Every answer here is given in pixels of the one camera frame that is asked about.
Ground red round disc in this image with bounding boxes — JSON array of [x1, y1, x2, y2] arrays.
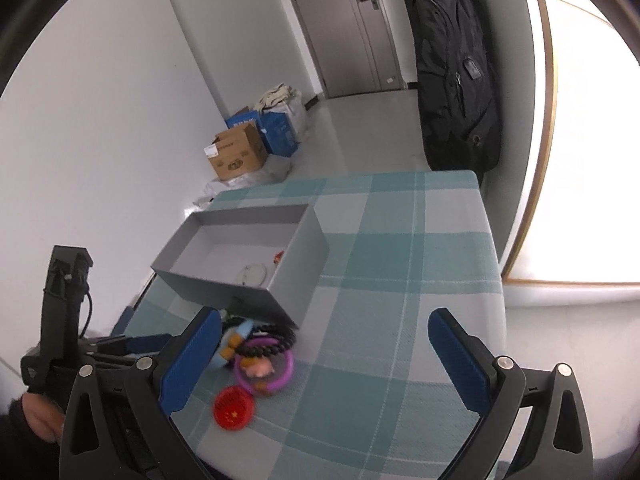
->
[[214, 386, 256, 431]]

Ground window with gold frame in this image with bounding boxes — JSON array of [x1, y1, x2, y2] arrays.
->
[[500, 0, 640, 292]]

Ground blue bracelet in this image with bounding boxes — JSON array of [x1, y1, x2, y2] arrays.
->
[[210, 320, 257, 369]]

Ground grey door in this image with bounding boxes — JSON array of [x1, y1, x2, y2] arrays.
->
[[277, 0, 403, 100]]

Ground purple bracelet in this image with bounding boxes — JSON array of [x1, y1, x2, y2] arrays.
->
[[233, 337, 295, 397]]

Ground white ring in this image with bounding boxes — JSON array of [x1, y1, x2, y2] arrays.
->
[[236, 263, 271, 289]]

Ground black backpack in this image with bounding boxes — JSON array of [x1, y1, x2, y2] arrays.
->
[[410, 0, 503, 173]]

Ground person's left forearm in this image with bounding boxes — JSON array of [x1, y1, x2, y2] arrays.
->
[[0, 394, 62, 480]]

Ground blue cardboard box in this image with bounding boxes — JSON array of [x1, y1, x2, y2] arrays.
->
[[225, 109, 301, 157]]

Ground black spiral hair tie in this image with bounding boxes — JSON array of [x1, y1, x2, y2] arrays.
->
[[227, 322, 299, 359]]

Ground person's left hand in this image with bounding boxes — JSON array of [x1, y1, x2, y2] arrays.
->
[[22, 392, 67, 444]]

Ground brown cardboard box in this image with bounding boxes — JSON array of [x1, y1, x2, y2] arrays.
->
[[203, 122, 269, 182]]

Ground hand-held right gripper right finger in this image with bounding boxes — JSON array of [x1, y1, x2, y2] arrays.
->
[[428, 308, 594, 480]]

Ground white bag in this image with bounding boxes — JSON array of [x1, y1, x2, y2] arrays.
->
[[252, 83, 309, 143]]

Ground grey cardboard box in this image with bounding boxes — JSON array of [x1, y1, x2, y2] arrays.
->
[[150, 203, 331, 331]]

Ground black cable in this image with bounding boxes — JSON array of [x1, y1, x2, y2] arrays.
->
[[77, 291, 94, 337]]

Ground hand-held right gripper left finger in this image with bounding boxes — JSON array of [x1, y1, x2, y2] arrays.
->
[[59, 305, 223, 480]]

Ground white plastic wrapping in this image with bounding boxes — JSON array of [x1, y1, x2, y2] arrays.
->
[[192, 155, 292, 209]]

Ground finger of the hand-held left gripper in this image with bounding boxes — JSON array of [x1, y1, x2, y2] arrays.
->
[[87, 333, 172, 367]]

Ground teal plaid tablecloth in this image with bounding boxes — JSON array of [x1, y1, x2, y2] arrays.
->
[[112, 170, 507, 480]]

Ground pink and yellow charm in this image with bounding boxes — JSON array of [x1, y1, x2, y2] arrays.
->
[[245, 360, 277, 381]]

